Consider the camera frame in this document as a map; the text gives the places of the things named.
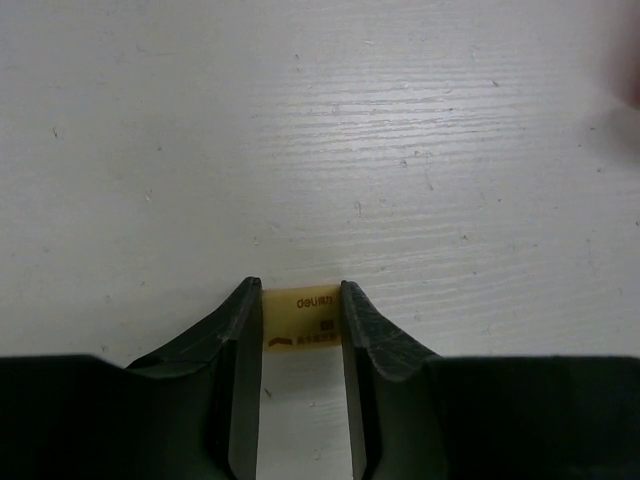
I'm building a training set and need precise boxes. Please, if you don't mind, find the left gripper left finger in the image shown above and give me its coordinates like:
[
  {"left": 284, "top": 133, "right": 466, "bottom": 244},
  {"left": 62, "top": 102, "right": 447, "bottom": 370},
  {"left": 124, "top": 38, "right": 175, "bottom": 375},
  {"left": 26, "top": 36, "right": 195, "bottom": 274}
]
[{"left": 1, "top": 277, "right": 263, "bottom": 479}]

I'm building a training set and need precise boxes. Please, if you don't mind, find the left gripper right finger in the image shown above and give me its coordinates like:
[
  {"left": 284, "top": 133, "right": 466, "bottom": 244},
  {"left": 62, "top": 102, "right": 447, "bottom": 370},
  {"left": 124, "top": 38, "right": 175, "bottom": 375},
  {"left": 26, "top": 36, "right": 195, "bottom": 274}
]
[{"left": 340, "top": 281, "right": 639, "bottom": 479}]

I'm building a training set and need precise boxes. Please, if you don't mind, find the yellow white eraser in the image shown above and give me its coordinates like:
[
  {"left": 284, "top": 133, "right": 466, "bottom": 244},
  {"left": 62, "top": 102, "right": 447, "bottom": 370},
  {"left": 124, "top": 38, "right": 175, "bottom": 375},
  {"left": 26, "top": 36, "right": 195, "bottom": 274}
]
[{"left": 262, "top": 285, "right": 341, "bottom": 353}]

